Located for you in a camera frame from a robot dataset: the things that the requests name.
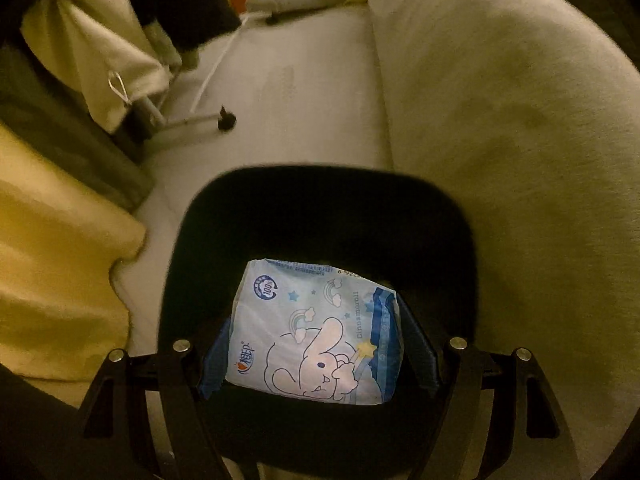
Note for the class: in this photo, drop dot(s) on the black trash bin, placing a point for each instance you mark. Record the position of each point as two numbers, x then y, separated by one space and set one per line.
320 220

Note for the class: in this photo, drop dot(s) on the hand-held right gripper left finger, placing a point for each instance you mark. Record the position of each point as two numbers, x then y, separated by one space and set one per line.
215 360

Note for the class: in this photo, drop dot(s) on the beige coat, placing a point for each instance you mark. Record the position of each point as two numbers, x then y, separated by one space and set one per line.
85 35

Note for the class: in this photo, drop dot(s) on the blue tissue pack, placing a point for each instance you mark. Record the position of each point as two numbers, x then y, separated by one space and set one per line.
310 335

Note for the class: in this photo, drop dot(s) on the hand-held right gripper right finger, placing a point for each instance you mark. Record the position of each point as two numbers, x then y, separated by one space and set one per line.
425 365

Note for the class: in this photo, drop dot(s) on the grey bed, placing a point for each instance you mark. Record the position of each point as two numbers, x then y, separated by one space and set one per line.
500 110

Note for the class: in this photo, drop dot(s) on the olive knit cardigan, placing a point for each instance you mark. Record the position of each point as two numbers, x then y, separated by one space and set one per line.
40 105

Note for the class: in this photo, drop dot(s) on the white clothing rack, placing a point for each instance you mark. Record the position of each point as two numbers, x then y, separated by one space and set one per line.
195 122

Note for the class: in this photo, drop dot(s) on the black hanging garment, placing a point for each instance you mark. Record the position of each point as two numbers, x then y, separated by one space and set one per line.
190 5

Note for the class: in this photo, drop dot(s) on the yellow cloth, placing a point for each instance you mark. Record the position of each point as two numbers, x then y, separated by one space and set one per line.
50 260

